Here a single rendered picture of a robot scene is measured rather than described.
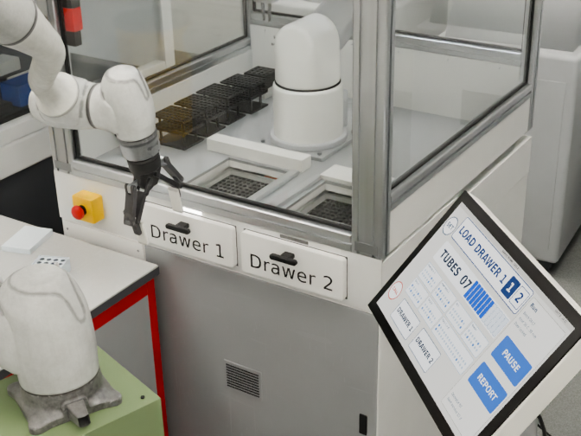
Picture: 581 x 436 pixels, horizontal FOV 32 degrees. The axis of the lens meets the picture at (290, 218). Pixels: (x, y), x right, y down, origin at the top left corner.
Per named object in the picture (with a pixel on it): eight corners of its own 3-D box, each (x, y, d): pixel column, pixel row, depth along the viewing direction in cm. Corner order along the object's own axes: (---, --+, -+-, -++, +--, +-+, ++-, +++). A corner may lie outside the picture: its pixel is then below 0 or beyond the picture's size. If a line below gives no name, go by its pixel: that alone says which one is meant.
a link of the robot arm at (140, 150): (164, 125, 226) (169, 147, 230) (133, 118, 231) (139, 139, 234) (139, 145, 220) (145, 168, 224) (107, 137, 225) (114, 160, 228)
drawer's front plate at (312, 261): (342, 302, 236) (342, 260, 231) (241, 271, 250) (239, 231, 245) (347, 298, 237) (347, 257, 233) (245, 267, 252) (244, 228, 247)
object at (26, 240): (30, 254, 273) (29, 249, 272) (2, 251, 275) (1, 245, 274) (53, 234, 283) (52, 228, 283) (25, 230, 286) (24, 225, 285)
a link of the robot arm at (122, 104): (167, 119, 228) (115, 116, 232) (152, 58, 219) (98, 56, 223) (147, 145, 220) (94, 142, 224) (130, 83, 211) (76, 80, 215)
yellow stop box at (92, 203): (92, 226, 270) (89, 201, 267) (73, 220, 273) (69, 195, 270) (105, 218, 274) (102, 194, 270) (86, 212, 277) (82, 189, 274)
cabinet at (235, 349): (378, 573, 269) (384, 317, 233) (90, 444, 319) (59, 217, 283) (512, 389, 340) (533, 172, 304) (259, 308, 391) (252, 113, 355)
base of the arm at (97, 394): (38, 448, 182) (32, 423, 180) (6, 390, 200) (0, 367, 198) (132, 413, 190) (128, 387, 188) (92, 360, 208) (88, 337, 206)
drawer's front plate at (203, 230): (233, 268, 252) (231, 228, 247) (143, 240, 266) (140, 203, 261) (237, 265, 253) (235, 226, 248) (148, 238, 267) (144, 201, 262)
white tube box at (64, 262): (53, 293, 254) (50, 280, 252) (21, 291, 255) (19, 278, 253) (71, 269, 265) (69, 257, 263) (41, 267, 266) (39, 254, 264)
